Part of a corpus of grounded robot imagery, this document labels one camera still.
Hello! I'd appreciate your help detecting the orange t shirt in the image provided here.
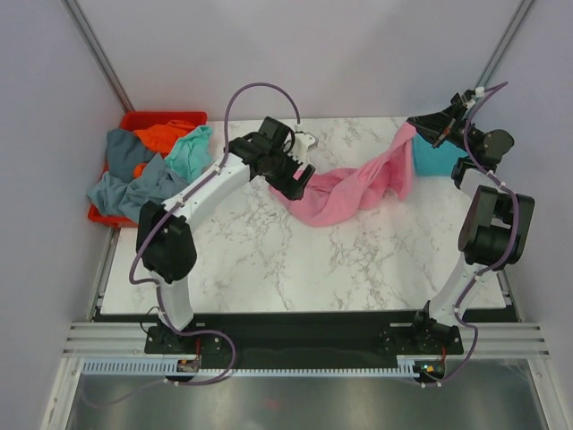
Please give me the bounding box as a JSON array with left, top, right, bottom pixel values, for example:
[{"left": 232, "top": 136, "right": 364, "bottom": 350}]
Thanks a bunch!
[{"left": 134, "top": 120, "right": 196, "bottom": 159}]

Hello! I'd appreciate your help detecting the frame post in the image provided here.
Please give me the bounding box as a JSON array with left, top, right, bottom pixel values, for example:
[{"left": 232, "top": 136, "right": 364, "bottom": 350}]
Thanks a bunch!
[
  {"left": 456, "top": 0, "right": 536, "bottom": 126},
  {"left": 62, "top": 0, "right": 134, "bottom": 112}
]

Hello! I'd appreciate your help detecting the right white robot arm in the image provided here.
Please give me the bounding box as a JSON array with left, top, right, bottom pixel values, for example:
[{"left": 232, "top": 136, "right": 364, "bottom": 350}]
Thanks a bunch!
[{"left": 398, "top": 85, "right": 535, "bottom": 354}]

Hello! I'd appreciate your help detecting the pink t shirt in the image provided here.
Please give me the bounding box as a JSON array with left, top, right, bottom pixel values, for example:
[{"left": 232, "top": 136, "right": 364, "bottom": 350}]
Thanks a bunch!
[{"left": 269, "top": 123, "right": 415, "bottom": 228}]

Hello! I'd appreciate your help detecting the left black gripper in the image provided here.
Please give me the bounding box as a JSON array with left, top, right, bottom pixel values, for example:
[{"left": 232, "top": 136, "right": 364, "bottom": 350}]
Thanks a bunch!
[{"left": 261, "top": 146, "right": 314, "bottom": 202}]

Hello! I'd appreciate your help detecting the right frame post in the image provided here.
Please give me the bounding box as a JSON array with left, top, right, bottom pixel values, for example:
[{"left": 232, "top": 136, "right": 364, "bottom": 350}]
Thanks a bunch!
[{"left": 456, "top": 0, "right": 536, "bottom": 126}]

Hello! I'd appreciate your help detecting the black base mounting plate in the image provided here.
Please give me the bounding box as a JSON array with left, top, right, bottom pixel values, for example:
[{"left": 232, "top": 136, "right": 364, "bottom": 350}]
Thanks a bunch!
[{"left": 95, "top": 309, "right": 518, "bottom": 368}]

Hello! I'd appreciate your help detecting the mint green t shirt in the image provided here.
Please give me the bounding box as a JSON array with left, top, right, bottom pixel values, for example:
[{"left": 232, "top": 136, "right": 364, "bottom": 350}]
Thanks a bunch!
[{"left": 165, "top": 125, "right": 213, "bottom": 184}]

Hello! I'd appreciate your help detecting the white slotted cable duct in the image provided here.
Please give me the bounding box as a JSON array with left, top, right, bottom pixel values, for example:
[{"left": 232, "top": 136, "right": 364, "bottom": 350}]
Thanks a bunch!
[{"left": 82, "top": 356, "right": 449, "bottom": 376}]

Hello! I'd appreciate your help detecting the folded teal t shirt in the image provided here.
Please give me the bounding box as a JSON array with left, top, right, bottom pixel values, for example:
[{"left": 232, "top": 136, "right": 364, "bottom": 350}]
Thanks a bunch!
[{"left": 412, "top": 134, "right": 466, "bottom": 176}]

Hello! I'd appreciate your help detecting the grey blue t shirt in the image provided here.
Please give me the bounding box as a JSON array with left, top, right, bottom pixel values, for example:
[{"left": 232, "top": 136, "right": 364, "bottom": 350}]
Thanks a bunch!
[{"left": 88, "top": 128, "right": 187, "bottom": 223}]

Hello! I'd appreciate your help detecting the left frame post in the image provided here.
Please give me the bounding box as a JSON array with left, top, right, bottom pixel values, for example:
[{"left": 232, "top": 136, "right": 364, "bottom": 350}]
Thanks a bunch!
[{"left": 62, "top": 0, "right": 134, "bottom": 112}]

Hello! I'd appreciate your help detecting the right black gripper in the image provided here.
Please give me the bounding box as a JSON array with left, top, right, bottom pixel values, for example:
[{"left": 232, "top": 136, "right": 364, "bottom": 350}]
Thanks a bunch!
[{"left": 406, "top": 103, "right": 482, "bottom": 158}]

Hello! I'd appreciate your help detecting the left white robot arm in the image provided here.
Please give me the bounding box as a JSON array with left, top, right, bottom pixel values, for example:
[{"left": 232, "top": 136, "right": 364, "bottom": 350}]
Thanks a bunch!
[{"left": 134, "top": 117, "right": 318, "bottom": 352}]

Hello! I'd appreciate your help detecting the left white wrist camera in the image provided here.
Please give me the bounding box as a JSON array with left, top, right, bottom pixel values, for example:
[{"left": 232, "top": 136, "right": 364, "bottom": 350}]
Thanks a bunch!
[{"left": 287, "top": 130, "right": 319, "bottom": 164}]

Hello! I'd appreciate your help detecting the aluminium extrusion rail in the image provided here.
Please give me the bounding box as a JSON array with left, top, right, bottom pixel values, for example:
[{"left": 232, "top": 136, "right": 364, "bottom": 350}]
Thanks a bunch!
[{"left": 64, "top": 322, "right": 550, "bottom": 359}]

